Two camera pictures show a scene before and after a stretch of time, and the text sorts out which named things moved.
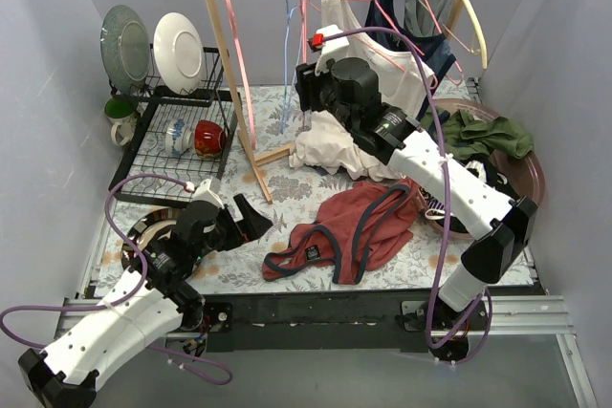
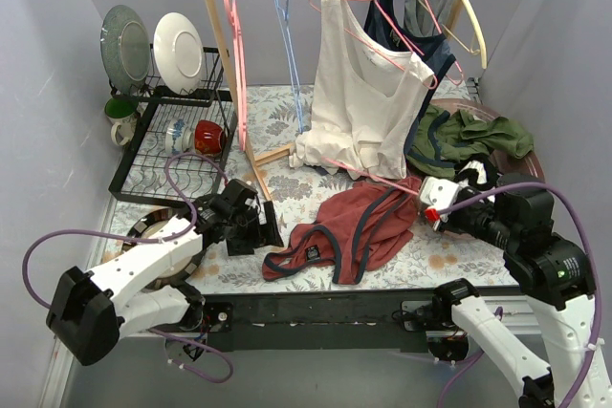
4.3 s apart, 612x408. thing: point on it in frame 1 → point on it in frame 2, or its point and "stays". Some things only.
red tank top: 356,225 stays
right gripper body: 308,88 → 455,219
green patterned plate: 125,48 stays
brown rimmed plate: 147,228 stays
